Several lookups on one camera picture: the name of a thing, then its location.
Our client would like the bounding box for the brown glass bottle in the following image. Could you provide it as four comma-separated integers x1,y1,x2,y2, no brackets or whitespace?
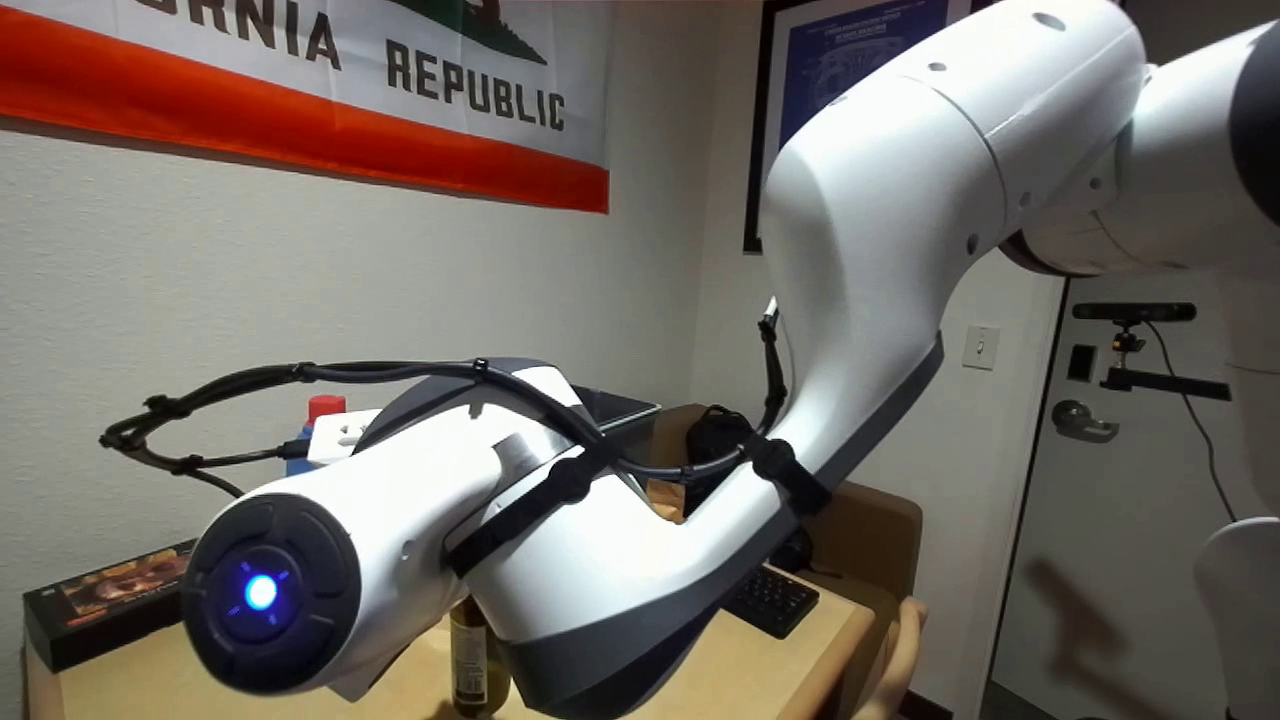
444,597,498,716

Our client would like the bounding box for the dark grey plastic bin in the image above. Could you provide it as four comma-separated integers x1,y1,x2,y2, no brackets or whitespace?
576,380,669,451

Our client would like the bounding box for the red capped blue bottle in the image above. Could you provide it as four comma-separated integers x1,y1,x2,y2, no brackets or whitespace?
284,392,382,477

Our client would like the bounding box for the black backpack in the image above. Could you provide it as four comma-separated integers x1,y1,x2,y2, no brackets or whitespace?
683,399,760,471

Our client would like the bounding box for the black keyboard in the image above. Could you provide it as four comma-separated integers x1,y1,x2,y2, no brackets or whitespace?
720,565,825,643

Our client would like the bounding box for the brown armchair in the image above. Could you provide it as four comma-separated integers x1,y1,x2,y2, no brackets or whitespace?
642,402,928,605

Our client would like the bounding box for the blue framed poster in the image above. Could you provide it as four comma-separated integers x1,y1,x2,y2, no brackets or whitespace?
741,0,996,254

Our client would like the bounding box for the California Republic flag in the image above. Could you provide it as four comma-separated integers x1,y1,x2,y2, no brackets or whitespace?
0,0,615,217

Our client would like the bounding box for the white door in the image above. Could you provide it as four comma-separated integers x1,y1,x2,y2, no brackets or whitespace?
990,263,1280,720

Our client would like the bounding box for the black printed box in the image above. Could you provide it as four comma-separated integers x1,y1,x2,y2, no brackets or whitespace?
21,534,198,675

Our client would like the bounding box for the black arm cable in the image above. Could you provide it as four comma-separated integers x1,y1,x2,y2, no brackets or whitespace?
95,297,832,573

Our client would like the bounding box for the white light switch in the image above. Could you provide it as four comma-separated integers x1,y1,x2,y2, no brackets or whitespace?
960,324,1005,377

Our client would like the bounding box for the silver door handle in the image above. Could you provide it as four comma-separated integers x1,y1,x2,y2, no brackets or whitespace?
1048,396,1124,449

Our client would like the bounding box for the black stereo camera bar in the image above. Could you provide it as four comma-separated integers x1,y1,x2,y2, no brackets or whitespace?
1069,300,1201,329

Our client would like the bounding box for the black camera stand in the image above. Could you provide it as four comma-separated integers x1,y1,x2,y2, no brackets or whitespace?
1095,320,1235,402

